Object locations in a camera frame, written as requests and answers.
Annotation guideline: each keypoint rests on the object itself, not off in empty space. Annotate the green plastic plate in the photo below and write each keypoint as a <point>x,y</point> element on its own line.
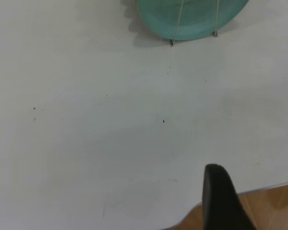
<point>194,19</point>

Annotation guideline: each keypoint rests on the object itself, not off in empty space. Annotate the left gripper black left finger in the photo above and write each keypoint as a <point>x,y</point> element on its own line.
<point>220,203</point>

